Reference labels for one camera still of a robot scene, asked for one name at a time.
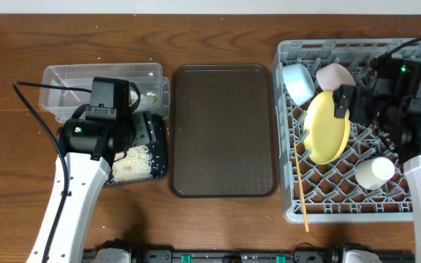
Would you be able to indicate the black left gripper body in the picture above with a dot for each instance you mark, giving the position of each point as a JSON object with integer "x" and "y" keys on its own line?
{"x": 142, "y": 130}

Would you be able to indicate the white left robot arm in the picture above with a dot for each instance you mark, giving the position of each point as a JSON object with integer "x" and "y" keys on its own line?
{"x": 78, "y": 182}

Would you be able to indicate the white cup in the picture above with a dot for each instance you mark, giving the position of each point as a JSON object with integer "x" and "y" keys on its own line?
{"x": 374, "y": 173}

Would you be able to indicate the dark brown serving tray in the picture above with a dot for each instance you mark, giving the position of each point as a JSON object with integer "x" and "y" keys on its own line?
{"x": 222, "y": 137}

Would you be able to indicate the pile of rice and nuts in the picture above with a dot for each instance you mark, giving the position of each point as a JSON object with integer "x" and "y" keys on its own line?
{"x": 147, "y": 162}

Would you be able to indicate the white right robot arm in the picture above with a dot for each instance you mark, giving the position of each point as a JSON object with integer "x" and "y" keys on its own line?
{"x": 396, "y": 110}

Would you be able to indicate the crumpled white tissue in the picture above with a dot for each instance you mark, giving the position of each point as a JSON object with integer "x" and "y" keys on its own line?
{"x": 133, "y": 96}

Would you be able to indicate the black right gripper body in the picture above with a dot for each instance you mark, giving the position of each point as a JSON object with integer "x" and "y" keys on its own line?
{"x": 363, "y": 107}

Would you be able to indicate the black waste tray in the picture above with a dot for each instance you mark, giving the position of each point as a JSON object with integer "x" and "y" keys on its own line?
{"x": 146, "y": 159}

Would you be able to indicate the green clear plastic wrapper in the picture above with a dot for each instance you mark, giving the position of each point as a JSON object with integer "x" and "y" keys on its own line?
{"x": 149, "y": 99}

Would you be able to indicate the wooden chopstick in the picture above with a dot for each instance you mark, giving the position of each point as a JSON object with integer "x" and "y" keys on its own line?
{"x": 301, "y": 191}

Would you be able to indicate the yellow plate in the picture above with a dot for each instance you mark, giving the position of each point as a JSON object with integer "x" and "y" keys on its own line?
{"x": 327, "y": 135}

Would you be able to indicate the light blue bowl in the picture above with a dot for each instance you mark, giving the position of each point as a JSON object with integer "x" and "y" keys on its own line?
{"x": 298, "y": 82}

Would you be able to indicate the clear plastic bin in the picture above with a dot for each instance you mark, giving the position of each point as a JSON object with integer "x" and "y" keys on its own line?
{"x": 62, "y": 104}

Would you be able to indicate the white bowl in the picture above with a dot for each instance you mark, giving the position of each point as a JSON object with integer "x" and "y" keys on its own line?
{"x": 333, "y": 76}

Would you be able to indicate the grey dishwasher rack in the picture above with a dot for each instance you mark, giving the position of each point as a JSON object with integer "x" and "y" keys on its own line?
{"x": 331, "y": 191}

